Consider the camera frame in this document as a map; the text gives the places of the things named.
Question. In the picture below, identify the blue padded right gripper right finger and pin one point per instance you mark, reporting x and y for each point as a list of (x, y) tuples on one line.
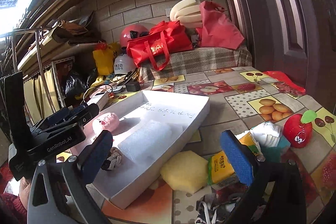
[(286, 203)]

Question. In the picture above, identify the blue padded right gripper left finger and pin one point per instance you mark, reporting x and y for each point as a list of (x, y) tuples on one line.
[(52, 182)]

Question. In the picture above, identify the white cloth glove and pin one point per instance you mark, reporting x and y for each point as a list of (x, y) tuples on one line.
[(267, 134)]

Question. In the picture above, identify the yellow snack packet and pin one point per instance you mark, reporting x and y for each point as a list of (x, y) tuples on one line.
[(220, 172)]

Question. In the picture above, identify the brown white knotted rope toy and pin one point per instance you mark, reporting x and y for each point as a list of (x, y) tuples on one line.
[(113, 160)]

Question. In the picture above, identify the black white patterned cloth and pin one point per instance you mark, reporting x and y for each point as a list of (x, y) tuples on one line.
[(211, 211)]

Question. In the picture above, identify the red plush apple toy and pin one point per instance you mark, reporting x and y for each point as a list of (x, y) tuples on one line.
[(298, 128)]

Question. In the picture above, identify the pink plush toy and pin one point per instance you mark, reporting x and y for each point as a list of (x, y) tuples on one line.
[(107, 121)]

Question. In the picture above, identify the yellow hexagonal sponge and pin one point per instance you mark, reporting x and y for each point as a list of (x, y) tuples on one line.
[(186, 172)]

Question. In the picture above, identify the teal tissue pack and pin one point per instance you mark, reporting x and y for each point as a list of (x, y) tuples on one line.
[(274, 154)]

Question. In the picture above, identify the person's left hand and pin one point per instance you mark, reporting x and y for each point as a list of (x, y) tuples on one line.
[(24, 192)]

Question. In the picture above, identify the black plastic bag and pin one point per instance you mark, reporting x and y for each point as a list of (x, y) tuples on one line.
[(74, 88)]

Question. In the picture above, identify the fruit pattern tablecloth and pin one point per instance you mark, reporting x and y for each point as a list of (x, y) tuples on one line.
[(235, 107)]

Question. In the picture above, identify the white power bank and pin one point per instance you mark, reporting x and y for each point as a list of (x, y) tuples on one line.
[(100, 99)]

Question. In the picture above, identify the metal storage shelf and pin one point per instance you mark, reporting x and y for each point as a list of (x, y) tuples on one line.
[(47, 63)]

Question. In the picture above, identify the yellow shopping bag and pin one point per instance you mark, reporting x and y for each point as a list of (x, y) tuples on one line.
[(104, 55)]

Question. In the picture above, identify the white shallow cardboard box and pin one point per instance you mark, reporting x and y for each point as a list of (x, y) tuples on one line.
[(154, 126)]

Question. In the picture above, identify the black power adapter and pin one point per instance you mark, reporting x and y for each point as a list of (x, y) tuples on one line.
[(133, 86)]

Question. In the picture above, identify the red plastic bag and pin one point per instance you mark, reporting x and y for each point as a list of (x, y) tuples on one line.
[(282, 77)]

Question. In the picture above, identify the white helmet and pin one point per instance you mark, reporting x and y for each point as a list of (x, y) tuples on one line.
[(123, 64)]

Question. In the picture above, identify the pink helmet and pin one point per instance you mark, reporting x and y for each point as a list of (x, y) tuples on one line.
[(132, 31)]

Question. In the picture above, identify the plaid covered bench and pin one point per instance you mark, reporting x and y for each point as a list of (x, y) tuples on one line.
[(196, 61)]

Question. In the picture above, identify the red paper bag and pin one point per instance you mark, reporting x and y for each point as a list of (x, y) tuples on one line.
[(217, 29)]

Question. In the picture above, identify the red tote bag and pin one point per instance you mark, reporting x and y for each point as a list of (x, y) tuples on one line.
[(163, 39)]

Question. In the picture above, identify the brown wooden door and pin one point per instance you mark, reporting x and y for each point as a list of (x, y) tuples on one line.
[(296, 37)]

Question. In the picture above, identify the cream folded foam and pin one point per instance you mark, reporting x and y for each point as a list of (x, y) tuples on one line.
[(188, 13)]

